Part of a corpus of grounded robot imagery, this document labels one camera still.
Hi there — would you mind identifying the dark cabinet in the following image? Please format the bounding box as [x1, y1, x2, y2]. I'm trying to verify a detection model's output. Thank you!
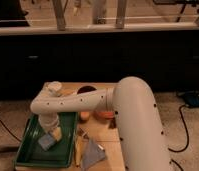
[0, 30, 199, 100]

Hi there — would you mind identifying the blue black floor device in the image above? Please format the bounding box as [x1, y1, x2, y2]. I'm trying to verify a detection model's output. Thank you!
[183, 92, 199, 108]

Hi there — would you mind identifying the small orange fruit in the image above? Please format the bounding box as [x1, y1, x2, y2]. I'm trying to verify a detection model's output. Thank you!
[80, 112, 90, 121]

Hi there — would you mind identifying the grey folded cloth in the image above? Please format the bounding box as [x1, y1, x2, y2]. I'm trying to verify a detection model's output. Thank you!
[81, 139, 106, 171]

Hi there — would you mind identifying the orange bowl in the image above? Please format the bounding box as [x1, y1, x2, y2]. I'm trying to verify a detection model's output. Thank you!
[94, 111, 114, 119]

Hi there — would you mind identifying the yellow corn cob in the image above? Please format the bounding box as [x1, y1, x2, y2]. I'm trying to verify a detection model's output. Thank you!
[75, 136, 83, 167]

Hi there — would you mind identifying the black cable left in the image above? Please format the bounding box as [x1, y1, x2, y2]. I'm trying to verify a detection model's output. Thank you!
[0, 112, 23, 144]

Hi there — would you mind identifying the green plastic tray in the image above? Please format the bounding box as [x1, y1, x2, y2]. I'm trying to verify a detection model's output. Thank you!
[15, 112, 78, 168]

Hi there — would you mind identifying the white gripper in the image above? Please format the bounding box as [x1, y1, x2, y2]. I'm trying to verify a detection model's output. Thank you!
[38, 114, 59, 133]

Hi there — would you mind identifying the dark brown toy pile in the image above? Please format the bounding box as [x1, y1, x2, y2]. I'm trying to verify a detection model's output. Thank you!
[109, 118, 116, 129]

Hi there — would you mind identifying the dark brown bowl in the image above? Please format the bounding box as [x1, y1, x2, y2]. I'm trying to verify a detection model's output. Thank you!
[77, 86, 96, 94]

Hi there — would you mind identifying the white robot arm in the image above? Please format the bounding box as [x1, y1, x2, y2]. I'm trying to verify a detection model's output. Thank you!
[30, 76, 173, 171]

